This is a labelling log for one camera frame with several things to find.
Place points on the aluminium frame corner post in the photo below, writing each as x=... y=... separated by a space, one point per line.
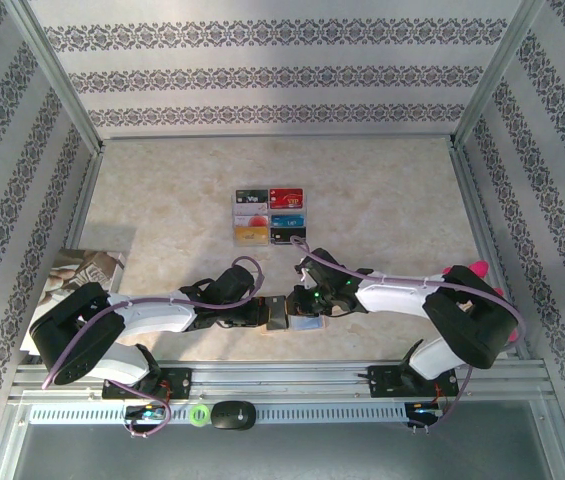
x=497 y=75
x=57 y=75

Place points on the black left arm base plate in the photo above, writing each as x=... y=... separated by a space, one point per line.
x=179 y=382

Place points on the aluminium mounting rail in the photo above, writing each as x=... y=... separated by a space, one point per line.
x=282 y=382

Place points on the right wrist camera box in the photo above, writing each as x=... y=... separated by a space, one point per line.
x=303 y=272

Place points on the pink green plush toy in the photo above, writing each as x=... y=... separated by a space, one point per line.
x=481 y=268

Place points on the black computer mouse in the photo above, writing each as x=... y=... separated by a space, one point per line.
x=232 y=415

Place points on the dark grey card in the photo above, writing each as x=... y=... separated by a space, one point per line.
x=276 y=306

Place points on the red VIP card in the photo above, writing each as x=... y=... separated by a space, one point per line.
x=286 y=198

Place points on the small circuit board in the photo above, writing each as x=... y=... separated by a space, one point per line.
x=424 y=411
x=147 y=414

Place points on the white card red circle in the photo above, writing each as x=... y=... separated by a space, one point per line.
x=252 y=219

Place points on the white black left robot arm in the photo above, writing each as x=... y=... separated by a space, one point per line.
x=152 y=315

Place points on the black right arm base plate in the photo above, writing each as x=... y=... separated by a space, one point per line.
x=387 y=382

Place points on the beige leather card holder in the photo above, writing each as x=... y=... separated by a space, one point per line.
x=309 y=325

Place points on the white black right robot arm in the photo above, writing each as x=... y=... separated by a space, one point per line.
x=397 y=300

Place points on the black Vip card white print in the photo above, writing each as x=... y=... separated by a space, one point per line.
x=251 y=197

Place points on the aluminium table side rail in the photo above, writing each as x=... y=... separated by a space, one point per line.
x=87 y=190
x=474 y=200

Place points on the clear acrylic card stand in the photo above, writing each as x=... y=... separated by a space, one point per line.
x=269 y=211

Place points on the blue VIP card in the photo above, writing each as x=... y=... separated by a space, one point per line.
x=288 y=221

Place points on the black card orange mark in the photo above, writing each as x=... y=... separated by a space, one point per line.
x=289 y=235

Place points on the book with photo cover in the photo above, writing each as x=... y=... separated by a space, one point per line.
x=87 y=272

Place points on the orange gold card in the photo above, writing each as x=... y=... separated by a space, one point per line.
x=252 y=236

